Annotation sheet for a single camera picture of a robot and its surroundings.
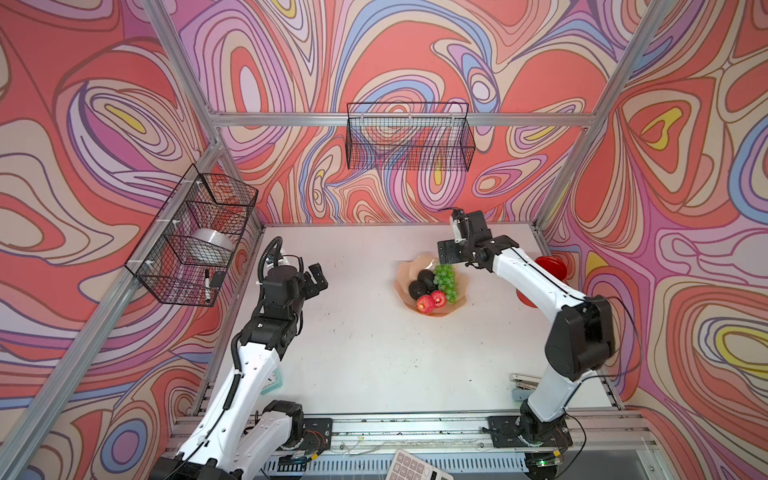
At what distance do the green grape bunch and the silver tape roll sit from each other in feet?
2.02

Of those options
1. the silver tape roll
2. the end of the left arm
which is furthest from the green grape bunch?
the silver tape roll

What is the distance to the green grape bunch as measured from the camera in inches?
37.2

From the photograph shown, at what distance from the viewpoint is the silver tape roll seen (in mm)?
706
